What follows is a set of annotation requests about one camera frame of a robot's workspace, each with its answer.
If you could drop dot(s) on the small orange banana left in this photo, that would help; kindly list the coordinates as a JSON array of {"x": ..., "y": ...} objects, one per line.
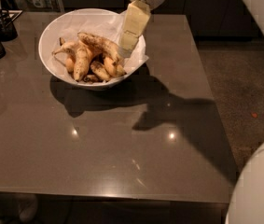
[{"x": 70, "y": 63}]

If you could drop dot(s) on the small banana front centre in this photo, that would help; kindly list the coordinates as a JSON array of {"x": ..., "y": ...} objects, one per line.
[{"x": 98, "y": 69}]

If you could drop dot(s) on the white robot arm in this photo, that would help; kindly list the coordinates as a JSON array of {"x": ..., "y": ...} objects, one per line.
[{"x": 237, "y": 79}]

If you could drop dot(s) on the black wire utensil holder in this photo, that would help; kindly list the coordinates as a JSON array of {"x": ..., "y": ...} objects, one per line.
[{"x": 8, "y": 31}]

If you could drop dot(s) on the white bowl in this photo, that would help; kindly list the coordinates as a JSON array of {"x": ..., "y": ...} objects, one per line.
[{"x": 53, "y": 41}]

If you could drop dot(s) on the dark overripe banana bottom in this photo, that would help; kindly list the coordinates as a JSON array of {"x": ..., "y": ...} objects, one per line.
[{"x": 91, "y": 78}]

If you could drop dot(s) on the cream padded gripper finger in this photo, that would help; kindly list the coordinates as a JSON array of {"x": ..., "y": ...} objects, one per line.
[{"x": 135, "y": 21}]

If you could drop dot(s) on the white paper liner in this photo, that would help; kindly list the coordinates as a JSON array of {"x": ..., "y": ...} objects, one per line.
[{"x": 91, "y": 36}]

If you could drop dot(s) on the white object under table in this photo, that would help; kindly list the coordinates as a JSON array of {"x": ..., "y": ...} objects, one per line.
[{"x": 22, "y": 207}]

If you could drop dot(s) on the long spotted banana left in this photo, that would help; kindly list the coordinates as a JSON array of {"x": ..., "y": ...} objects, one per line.
[{"x": 81, "y": 56}]

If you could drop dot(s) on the small banana front right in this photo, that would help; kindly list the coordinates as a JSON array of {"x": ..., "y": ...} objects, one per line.
[{"x": 114, "y": 69}]

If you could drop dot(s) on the large spotted banana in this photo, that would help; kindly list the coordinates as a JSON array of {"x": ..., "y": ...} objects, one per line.
[{"x": 102, "y": 44}]

